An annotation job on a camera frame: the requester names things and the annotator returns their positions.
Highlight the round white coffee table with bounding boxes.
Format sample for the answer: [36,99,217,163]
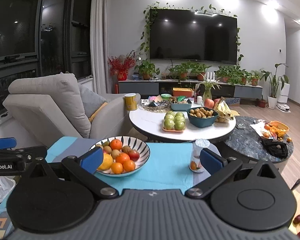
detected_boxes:
[129,103,236,143]

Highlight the tray of green fruits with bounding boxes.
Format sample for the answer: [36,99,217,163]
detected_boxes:
[162,111,186,133]

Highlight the small orange mandarin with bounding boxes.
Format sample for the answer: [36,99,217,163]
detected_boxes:
[115,153,130,164]

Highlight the large orange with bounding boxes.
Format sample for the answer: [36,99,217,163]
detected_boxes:
[109,139,123,151]

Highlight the dark marble round table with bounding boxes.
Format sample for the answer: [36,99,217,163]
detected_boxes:
[217,116,294,173]

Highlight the orange box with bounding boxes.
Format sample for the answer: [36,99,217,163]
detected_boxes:
[173,88,193,98]

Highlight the beige sofa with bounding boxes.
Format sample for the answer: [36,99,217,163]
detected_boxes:
[3,74,133,146]

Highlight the plastic jar white lid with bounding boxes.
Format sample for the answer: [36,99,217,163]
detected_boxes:
[189,139,210,173]

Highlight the bunch of bananas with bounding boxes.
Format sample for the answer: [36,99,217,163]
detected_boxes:
[213,97,235,123]

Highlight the wall-mounted black television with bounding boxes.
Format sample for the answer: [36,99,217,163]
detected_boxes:
[149,9,238,64]

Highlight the teal snack tray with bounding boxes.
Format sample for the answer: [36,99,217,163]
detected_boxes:
[170,96,192,111]

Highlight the red flower vase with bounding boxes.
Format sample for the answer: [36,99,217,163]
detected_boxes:
[108,50,137,81]

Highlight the striped white ceramic bowl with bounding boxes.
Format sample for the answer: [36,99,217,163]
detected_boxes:
[92,136,151,177]

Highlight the orange basket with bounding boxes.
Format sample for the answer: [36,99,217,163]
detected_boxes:
[268,121,289,138]

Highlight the yellow canister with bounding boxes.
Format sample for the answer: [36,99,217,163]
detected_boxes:
[125,93,138,111]

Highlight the tall potted plant white pot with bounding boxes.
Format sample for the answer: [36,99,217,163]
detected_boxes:
[261,63,289,109]

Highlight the red apple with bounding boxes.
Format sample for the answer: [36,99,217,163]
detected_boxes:
[128,149,140,161]

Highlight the teal bowl of longans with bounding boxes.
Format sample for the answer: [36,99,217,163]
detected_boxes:
[186,107,218,128]

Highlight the tv console cabinet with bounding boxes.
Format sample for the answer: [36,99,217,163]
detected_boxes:
[115,79,263,100]

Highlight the yellow-orange round orange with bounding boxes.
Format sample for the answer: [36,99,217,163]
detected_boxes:
[111,162,123,174]

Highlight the large yellow lemon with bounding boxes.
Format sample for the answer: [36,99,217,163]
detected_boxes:
[97,153,113,171]

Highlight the red apples on table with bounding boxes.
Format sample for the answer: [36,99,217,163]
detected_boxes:
[204,98,220,109]

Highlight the white robot vacuum dock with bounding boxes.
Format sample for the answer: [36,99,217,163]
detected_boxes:
[276,83,290,112]

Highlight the grey throw pillow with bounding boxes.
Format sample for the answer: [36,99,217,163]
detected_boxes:
[78,84,108,122]

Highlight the green olive-shaped fruit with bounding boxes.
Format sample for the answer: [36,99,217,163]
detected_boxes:
[102,141,110,147]

